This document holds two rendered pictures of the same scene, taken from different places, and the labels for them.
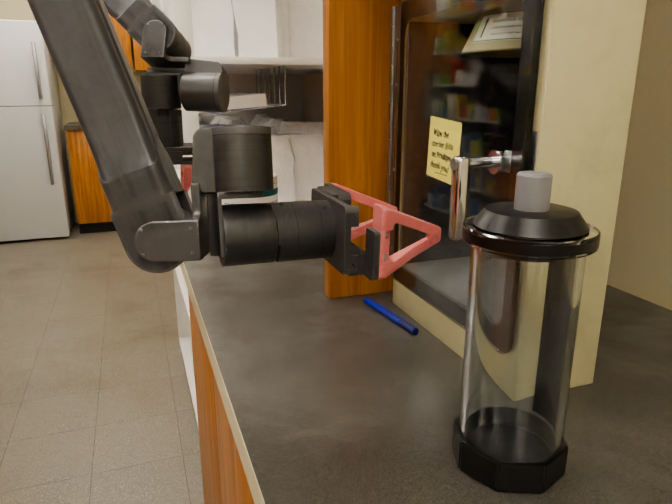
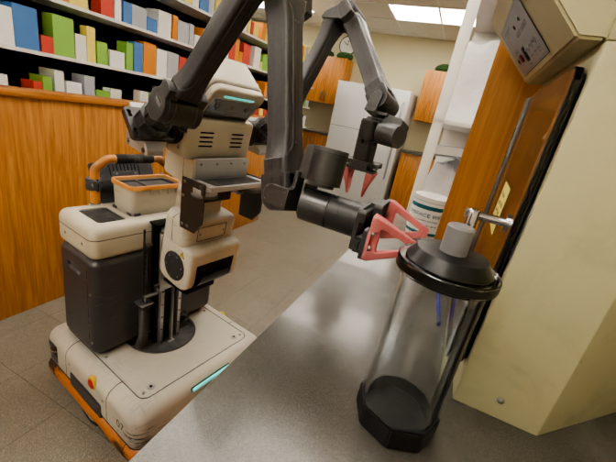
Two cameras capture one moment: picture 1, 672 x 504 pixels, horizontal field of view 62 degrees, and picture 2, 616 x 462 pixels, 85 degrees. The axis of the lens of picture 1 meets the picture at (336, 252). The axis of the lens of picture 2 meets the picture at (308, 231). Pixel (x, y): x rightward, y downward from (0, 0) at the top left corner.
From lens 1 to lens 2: 28 cm
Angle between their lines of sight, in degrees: 39
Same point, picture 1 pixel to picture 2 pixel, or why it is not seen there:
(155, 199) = (278, 173)
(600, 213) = (587, 299)
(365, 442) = (330, 351)
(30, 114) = not seen: hidden behind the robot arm
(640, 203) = not seen: outside the picture
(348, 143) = (466, 188)
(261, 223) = (318, 203)
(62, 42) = (271, 90)
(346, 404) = (348, 330)
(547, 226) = (434, 263)
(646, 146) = not seen: outside the picture
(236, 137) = (320, 152)
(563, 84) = (571, 174)
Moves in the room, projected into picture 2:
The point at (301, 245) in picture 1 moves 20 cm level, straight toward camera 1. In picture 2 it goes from (335, 223) to (232, 247)
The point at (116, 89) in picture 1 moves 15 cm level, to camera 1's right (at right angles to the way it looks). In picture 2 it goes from (283, 115) to (352, 132)
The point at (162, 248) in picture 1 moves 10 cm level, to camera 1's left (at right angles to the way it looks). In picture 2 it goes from (271, 197) to (237, 181)
